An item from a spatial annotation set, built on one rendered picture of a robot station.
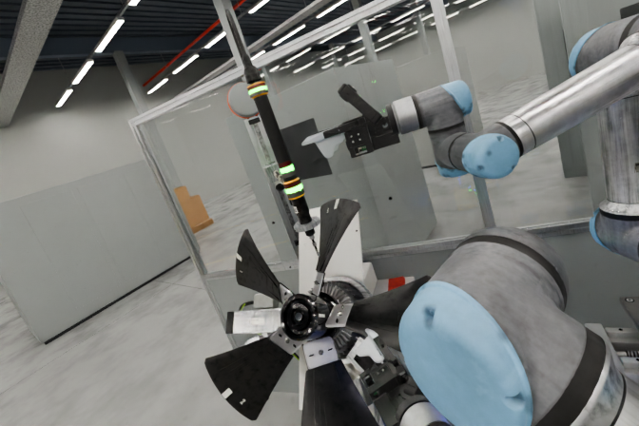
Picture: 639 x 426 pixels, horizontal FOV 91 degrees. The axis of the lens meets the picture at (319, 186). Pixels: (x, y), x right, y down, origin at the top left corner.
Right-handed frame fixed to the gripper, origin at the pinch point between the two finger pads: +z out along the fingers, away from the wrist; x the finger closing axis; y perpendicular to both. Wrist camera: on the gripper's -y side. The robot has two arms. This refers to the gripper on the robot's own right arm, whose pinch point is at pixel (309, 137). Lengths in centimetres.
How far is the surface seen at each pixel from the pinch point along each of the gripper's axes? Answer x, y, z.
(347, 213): 11.4, 24.3, -0.6
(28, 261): 236, 49, 498
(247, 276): 15, 38, 40
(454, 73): 62, -3, -47
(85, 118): 852, -263, 938
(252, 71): -1.9, -18.1, 7.0
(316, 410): -16, 62, 16
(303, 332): -6, 47, 17
